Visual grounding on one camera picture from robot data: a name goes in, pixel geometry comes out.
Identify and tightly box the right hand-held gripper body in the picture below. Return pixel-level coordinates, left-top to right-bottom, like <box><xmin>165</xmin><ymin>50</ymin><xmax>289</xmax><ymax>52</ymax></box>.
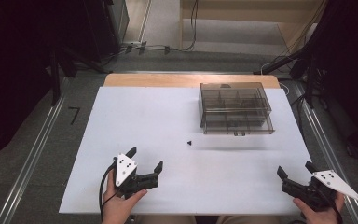
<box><xmin>281</xmin><ymin>169</ymin><xmax>358</xmax><ymax>214</ymax></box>

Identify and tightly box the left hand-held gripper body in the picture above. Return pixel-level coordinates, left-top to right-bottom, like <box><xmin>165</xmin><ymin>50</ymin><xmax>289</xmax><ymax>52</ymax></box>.
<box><xmin>111</xmin><ymin>152</ymin><xmax>160</xmax><ymax>200</ymax></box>

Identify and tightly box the grey transparent drawer box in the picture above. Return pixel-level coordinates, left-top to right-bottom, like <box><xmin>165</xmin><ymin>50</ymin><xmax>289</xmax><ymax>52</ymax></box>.
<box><xmin>198</xmin><ymin>81</ymin><xmax>276</xmax><ymax>137</ymax></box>

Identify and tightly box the person's right hand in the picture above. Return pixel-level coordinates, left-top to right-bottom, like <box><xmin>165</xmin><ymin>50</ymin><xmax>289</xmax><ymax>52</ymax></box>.
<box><xmin>292</xmin><ymin>191</ymin><xmax>346</xmax><ymax>224</ymax></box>

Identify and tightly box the person's left hand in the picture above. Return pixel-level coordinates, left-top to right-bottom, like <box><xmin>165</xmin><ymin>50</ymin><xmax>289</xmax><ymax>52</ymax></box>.
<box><xmin>101</xmin><ymin>176</ymin><xmax>148</xmax><ymax>224</ymax></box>

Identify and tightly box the white table board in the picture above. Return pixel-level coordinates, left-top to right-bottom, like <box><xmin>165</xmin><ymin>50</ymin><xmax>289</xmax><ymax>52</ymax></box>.
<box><xmin>58</xmin><ymin>86</ymin><xmax>312</xmax><ymax>217</ymax></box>

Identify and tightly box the wooden table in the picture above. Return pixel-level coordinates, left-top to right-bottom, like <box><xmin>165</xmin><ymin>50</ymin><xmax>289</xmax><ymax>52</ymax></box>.
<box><xmin>103</xmin><ymin>73</ymin><xmax>281</xmax><ymax>90</ymax></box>

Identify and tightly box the black metal stand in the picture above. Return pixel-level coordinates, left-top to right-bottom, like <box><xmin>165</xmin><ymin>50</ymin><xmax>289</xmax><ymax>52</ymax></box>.
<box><xmin>47</xmin><ymin>43</ymin><xmax>113</xmax><ymax>107</ymax></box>
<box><xmin>253</xmin><ymin>46</ymin><xmax>324</xmax><ymax>110</ymax></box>

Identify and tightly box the power strip with plugs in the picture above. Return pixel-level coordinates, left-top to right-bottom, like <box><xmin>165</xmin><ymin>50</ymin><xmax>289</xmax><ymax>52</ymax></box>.
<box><xmin>121</xmin><ymin>40</ymin><xmax>172</xmax><ymax>57</ymax></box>

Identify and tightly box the black curtain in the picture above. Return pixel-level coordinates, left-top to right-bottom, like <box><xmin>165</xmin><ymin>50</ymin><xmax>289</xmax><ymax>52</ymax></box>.
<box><xmin>0</xmin><ymin>0</ymin><xmax>120</xmax><ymax>167</ymax></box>
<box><xmin>304</xmin><ymin>0</ymin><xmax>358</xmax><ymax>160</ymax></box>

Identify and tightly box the dark glass cabinet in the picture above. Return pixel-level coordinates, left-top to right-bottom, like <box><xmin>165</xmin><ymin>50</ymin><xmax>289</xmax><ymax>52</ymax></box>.
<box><xmin>103</xmin><ymin>0</ymin><xmax>131</xmax><ymax>52</ymax></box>

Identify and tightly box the light wooden shelf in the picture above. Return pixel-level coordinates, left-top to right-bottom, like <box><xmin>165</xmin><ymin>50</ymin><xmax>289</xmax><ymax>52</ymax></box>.
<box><xmin>179</xmin><ymin>0</ymin><xmax>328</xmax><ymax>58</ymax></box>

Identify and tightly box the aluminium floor rail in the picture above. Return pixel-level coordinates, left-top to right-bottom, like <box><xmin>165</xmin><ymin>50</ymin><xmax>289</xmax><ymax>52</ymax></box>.
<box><xmin>291</xmin><ymin>80</ymin><xmax>358</xmax><ymax>224</ymax></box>
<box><xmin>0</xmin><ymin>77</ymin><xmax>70</xmax><ymax>224</ymax></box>

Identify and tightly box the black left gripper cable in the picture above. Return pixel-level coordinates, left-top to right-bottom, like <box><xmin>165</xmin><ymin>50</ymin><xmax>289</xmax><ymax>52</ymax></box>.
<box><xmin>98</xmin><ymin>162</ymin><xmax>119</xmax><ymax>223</ymax></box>

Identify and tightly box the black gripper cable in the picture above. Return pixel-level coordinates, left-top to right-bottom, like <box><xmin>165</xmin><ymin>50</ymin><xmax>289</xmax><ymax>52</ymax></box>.
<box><xmin>98</xmin><ymin>162</ymin><xmax>119</xmax><ymax>223</ymax></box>
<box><xmin>319</xmin><ymin>182</ymin><xmax>345</xmax><ymax>224</ymax></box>

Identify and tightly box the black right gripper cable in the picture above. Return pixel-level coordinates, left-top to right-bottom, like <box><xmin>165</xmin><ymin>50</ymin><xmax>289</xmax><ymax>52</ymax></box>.
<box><xmin>319</xmin><ymin>182</ymin><xmax>345</xmax><ymax>224</ymax></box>

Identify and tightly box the white floor cable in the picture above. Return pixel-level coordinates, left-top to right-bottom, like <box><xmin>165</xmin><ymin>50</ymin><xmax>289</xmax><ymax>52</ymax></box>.
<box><xmin>259</xmin><ymin>60</ymin><xmax>291</xmax><ymax>97</ymax></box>

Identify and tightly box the black hanging cable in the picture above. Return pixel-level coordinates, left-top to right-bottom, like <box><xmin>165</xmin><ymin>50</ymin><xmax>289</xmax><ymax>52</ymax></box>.
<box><xmin>171</xmin><ymin>0</ymin><xmax>200</xmax><ymax>53</ymax></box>

